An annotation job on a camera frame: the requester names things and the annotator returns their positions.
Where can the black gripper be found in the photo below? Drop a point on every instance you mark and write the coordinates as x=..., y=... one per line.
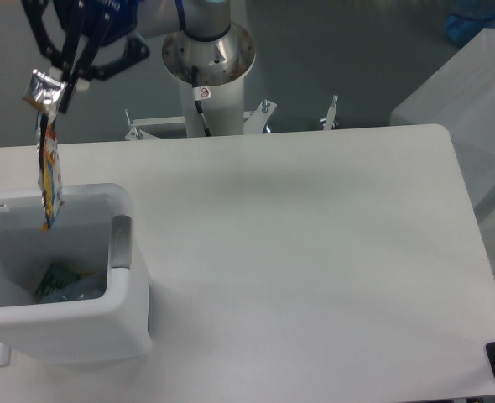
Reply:
x=88, y=26

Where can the blue foil snack wrapper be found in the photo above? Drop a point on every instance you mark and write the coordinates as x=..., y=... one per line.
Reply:
x=48, y=159

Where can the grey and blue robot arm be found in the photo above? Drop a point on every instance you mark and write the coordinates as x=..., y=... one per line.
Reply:
x=204, y=46

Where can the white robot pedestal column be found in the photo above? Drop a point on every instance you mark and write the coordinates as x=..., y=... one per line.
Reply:
x=220, y=109

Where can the white pedestal base frame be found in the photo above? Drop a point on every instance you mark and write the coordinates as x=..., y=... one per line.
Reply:
x=256, y=121

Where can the green packet in bin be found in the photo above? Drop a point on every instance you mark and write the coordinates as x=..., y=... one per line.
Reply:
x=56, y=278

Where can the white plastic trash can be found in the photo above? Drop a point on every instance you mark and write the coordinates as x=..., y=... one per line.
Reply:
x=92, y=232

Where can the blue cloth item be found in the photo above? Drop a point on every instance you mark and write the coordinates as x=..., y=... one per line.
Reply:
x=466, y=19

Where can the clear crushed plastic bottle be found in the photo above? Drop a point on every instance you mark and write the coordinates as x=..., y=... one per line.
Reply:
x=88, y=288

